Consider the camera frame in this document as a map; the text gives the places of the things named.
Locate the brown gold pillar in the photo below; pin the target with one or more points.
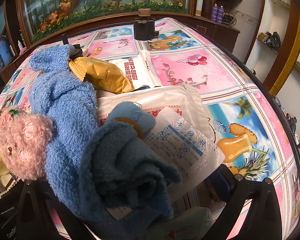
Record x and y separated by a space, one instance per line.
287 50

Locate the clear ice pack blue print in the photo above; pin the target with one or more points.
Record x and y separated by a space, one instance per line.
180 140

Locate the large white packet red print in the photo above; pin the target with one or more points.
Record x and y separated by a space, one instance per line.
165 100

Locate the white wipes packet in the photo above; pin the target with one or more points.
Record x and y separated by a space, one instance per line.
185 225

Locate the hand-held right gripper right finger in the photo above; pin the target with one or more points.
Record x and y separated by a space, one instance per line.
225 186

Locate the blue bottle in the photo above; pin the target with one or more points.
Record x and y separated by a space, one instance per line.
3 50

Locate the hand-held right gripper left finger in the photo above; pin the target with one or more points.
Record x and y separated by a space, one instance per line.
43 220

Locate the white tissue packet red print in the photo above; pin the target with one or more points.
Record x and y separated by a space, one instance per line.
142 72

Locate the dark wooden cabinet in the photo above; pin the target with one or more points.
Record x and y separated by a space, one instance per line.
220 35

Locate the dark bag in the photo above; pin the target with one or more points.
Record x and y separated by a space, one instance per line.
273 40

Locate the pink plush toy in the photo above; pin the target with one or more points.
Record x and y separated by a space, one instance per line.
25 140

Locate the purple spray can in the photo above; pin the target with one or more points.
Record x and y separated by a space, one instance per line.
221 15
214 12

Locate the small blue towel yellow band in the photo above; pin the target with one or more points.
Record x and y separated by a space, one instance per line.
120 165

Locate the large light blue towel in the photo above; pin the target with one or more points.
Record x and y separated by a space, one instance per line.
65 110

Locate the yellow snack packet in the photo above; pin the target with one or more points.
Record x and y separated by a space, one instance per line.
102 72

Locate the white bottle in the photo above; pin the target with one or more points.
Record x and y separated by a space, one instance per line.
20 47

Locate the pink printed tablecloth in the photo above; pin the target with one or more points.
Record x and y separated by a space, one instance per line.
215 70

